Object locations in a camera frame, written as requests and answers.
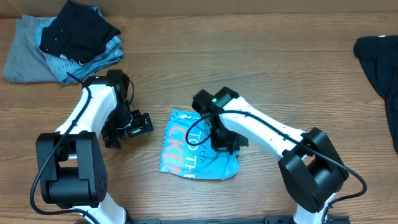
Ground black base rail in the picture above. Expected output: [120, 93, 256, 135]
[124, 215, 351, 224]

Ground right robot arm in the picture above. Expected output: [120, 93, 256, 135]
[192, 87, 350, 223]

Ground grey folded garment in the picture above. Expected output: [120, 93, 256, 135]
[2, 15, 58, 83]

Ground folded blue denim jeans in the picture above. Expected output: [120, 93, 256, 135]
[34, 6, 124, 84]

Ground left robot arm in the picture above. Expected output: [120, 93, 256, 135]
[29, 70, 154, 223]

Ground black folded garment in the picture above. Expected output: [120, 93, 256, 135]
[39, 1, 121, 64]

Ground light blue printed t-shirt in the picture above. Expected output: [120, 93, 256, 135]
[159, 109, 240, 180]

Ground black garment at right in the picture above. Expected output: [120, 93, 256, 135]
[353, 35, 397, 149]

